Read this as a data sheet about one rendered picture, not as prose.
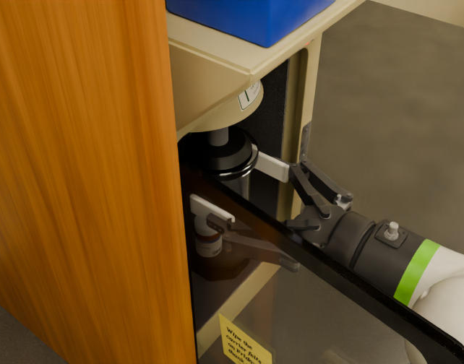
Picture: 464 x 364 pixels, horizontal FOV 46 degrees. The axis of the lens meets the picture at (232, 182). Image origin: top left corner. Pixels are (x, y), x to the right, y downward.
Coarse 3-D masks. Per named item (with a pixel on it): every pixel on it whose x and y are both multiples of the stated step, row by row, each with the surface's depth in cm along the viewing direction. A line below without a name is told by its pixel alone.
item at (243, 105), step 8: (248, 88) 65; (256, 88) 67; (240, 96) 64; (248, 96) 65; (256, 96) 67; (232, 104) 64; (240, 104) 64; (248, 104) 65; (256, 104) 67; (216, 112) 63; (224, 112) 63; (232, 112) 64; (240, 112) 65; (248, 112) 66; (208, 120) 63; (216, 120) 63; (224, 120) 64; (232, 120) 64; (240, 120) 65; (200, 128) 63; (208, 128) 63; (216, 128) 64
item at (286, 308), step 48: (192, 192) 49; (192, 240) 54; (240, 240) 47; (288, 240) 42; (192, 288) 60; (240, 288) 52; (288, 288) 45; (336, 288) 40; (288, 336) 50; (336, 336) 44; (384, 336) 39; (432, 336) 35
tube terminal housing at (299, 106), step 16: (304, 48) 73; (304, 64) 74; (288, 80) 74; (304, 80) 76; (288, 96) 76; (304, 96) 74; (208, 112) 56; (288, 112) 78; (304, 112) 76; (192, 128) 55; (288, 128) 80; (288, 144) 83; (288, 160) 86; (288, 192) 91; (288, 208) 93
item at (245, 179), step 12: (192, 132) 76; (180, 144) 74; (252, 144) 74; (252, 156) 72; (204, 168) 70; (240, 168) 70; (252, 168) 72; (228, 180) 70; (240, 180) 72; (240, 192) 74
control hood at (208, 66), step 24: (336, 0) 45; (360, 0) 46; (168, 24) 42; (192, 24) 42; (312, 24) 42; (192, 48) 39; (216, 48) 39; (240, 48) 39; (264, 48) 39; (288, 48) 40; (192, 72) 40; (216, 72) 39; (240, 72) 37; (264, 72) 38; (192, 96) 42; (216, 96) 40; (192, 120) 44
